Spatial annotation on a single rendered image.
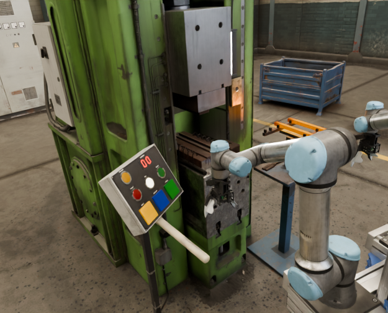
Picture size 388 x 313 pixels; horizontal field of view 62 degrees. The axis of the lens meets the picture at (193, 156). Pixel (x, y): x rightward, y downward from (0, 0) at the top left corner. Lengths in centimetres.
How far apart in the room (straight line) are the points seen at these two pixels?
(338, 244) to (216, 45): 109
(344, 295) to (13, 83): 629
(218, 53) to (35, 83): 544
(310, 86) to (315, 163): 465
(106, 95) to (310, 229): 140
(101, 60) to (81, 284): 159
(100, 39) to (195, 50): 57
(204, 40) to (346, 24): 824
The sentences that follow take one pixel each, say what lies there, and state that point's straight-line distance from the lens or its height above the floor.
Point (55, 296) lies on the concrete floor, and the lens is 264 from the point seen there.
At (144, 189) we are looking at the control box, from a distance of 143.
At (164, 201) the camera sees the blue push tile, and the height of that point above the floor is 100.
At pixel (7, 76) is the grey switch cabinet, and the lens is 676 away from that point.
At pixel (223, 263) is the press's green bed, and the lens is 236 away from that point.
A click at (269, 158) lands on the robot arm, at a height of 126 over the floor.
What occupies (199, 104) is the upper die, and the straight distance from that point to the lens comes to 171.
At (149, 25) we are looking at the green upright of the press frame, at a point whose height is 171.
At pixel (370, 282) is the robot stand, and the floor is 73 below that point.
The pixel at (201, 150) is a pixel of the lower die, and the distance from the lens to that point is 193.
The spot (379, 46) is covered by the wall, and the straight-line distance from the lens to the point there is 947.
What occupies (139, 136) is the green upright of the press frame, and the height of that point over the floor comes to 118.
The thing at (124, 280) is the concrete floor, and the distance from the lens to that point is 257.
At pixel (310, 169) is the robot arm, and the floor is 140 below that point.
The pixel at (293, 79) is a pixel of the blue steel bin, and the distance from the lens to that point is 564.
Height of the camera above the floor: 182
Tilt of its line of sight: 26 degrees down
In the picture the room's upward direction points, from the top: 4 degrees counter-clockwise
